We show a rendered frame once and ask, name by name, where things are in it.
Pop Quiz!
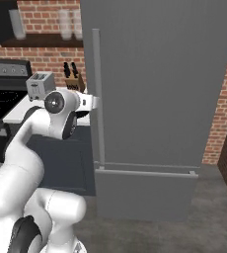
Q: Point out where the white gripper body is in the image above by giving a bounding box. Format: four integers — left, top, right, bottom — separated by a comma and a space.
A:
92, 96, 101, 111

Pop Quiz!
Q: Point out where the grey fridge door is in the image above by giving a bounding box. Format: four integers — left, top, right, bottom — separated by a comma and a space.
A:
79, 0, 227, 168

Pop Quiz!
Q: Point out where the clear glass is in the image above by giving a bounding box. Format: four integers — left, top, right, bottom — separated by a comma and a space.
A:
58, 9, 73, 42
71, 9, 84, 41

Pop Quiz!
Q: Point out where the grey fridge freezer drawer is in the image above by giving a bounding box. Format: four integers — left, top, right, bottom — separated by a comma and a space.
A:
94, 161, 201, 223

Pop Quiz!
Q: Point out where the wooden knife block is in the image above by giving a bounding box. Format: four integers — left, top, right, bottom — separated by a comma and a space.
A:
62, 61, 86, 94

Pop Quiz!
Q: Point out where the silver toaster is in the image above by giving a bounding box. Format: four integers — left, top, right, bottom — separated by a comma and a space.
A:
25, 70, 57, 102

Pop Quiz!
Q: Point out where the dark blue cupboard door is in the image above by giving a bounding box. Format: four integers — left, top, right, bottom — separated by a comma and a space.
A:
25, 125, 97, 198

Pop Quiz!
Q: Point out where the dark wooden shelf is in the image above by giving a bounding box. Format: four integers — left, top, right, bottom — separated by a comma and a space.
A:
0, 0, 85, 48

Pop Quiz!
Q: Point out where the black stove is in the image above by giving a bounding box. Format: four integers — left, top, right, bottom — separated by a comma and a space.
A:
0, 58, 34, 164

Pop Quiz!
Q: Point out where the grey fridge door handle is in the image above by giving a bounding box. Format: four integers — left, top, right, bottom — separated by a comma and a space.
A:
91, 28, 107, 170

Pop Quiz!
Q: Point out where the grey freezer drawer handle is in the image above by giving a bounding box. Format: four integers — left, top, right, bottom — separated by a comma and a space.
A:
95, 167, 199, 180

